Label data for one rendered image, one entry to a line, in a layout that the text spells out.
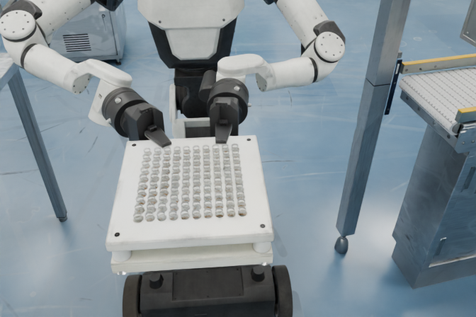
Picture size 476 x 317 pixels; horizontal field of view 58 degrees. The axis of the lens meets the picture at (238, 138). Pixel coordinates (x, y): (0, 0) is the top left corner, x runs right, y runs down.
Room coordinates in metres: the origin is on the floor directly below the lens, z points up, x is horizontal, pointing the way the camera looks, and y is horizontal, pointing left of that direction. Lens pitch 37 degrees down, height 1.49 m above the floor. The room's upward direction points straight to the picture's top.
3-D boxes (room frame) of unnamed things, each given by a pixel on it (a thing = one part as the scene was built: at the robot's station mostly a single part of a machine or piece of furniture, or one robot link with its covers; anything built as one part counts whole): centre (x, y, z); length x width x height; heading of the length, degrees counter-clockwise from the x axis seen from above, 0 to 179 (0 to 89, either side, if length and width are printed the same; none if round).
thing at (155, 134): (0.65, 0.15, 1.02); 0.06 x 0.03 x 0.02; 37
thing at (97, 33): (3.13, 1.19, 0.38); 0.63 x 0.57 x 0.76; 98
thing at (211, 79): (0.87, 0.03, 0.98); 0.11 x 0.11 x 0.11; 87
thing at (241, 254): (0.53, 0.08, 0.95); 0.24 x 0.24 x 0.02; 4
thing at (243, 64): (0.90, -0.02, 1.00); 0.13 x 0.07 x 0.09; 113
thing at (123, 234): (0.53, 0.08, 1.00); 0.25 x 0.24 x 0.02; 94
